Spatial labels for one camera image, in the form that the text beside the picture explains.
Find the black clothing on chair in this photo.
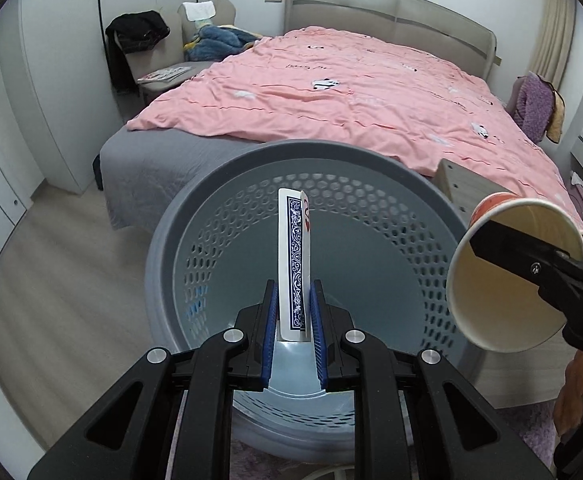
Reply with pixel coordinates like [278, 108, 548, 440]
[105, 10, 171, 93]

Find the magazine on chair seat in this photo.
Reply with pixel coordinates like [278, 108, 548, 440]
[137, 64, 192, 84]

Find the person's right hand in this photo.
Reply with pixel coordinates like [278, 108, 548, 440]
[553, 350, 583, 438]

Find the grey bed with headboard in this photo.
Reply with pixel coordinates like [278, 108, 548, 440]
[100, 0, 583, 233]

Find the yellow orange garment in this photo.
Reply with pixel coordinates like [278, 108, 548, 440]
[545, 90, 566, 144]

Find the white paper cup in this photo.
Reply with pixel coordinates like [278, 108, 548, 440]
[447, 192, 583, 353]

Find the pink duvet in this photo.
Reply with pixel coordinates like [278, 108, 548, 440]
[128, 27, 576, 214]

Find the blue blanket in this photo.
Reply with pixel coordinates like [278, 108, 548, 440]
[183, 25, 263, 62]

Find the blue patterned playing card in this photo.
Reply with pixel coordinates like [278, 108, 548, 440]
[277, 188, 311, 342]

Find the grey perforated laundry basket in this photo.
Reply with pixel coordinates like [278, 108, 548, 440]
[145, 141, 481, 463]

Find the beige chair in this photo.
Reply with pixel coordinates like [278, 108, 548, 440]
[119, 4, 211, 103]

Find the purple fuzzy garment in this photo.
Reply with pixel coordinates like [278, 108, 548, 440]
[513, 72, 555, 144]

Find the beige curtain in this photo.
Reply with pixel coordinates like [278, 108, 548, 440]
[528, 0, 577, 88]

